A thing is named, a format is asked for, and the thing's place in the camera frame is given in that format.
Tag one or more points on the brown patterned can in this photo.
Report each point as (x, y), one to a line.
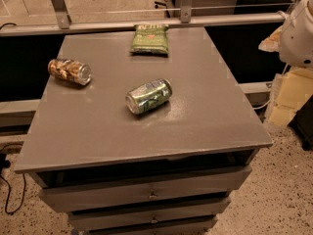
(70, 70)

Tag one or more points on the grey drawer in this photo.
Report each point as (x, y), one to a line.
(153, 213)
(146, 189)
(169, 227)

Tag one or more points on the green chip bag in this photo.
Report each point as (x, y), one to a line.
(150, 38)

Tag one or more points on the bottom grey drawer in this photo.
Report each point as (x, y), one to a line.
(169, 227)

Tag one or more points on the grey drawer cabinet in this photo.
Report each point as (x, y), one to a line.
(87, 135)

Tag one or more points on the top grey drawer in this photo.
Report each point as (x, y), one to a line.
(146, 189)

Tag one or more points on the green soda can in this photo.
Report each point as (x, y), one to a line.
(148, 96)

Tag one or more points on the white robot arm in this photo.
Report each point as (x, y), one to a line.
(296, 39)

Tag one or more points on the middle grey drawer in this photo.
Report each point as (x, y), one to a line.
(153, 213)

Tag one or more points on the grey metal railing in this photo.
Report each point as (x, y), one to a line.
(38, 17)

